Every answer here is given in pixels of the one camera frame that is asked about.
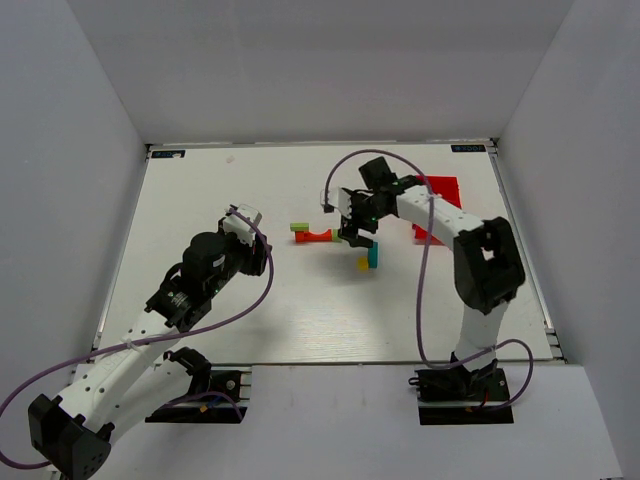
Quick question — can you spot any red arch wood block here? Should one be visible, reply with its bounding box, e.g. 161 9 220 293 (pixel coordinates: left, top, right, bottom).
304 229 334 243

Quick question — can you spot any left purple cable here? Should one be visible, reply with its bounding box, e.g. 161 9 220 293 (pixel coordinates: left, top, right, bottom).
0 209 275 470

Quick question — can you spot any blue table sticker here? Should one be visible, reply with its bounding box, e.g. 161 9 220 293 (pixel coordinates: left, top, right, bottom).
451 144 486 153
151 150 186 159

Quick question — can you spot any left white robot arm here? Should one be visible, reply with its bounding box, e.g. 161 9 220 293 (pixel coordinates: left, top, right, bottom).
28 205 273 479

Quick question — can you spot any right blue table sticker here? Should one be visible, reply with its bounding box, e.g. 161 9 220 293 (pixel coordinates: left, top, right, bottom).
451 144 486 153

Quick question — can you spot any long green wood block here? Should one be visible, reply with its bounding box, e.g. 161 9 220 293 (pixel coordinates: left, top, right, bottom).
290 222 310 232

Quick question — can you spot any teal flat wood block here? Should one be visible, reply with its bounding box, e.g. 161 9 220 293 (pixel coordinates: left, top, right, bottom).
367 242 379 269

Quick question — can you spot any red plastic bin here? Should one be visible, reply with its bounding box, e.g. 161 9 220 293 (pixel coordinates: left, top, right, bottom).
412 175 462 243

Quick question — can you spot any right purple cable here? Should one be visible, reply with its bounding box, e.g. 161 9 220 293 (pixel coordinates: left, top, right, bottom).
322 149 534 412

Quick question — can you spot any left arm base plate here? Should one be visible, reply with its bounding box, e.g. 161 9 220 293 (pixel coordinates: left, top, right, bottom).
144 367 252 425

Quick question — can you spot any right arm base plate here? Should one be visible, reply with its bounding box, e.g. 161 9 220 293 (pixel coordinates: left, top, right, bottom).
408 368 514 426

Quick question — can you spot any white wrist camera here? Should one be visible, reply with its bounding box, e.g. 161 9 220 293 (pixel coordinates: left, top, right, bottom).
221 204 262 246
320 187 352 219

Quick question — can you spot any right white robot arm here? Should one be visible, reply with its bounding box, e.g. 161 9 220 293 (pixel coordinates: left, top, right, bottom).
321 150 525 399

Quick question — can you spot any purple cable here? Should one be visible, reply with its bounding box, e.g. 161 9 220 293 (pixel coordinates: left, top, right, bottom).
0 209 275 470
322 149 534 412

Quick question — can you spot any left blue table sticker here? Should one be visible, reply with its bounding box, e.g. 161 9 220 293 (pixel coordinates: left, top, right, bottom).
151 150 186 159

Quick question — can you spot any yellow wood cube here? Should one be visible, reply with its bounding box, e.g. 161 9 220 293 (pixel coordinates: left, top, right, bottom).
357 257 369 271

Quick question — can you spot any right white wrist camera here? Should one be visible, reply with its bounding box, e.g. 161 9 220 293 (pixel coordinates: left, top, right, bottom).
320 187 352 219

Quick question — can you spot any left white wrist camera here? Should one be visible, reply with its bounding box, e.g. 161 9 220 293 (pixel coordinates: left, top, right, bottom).
221 204 262 246

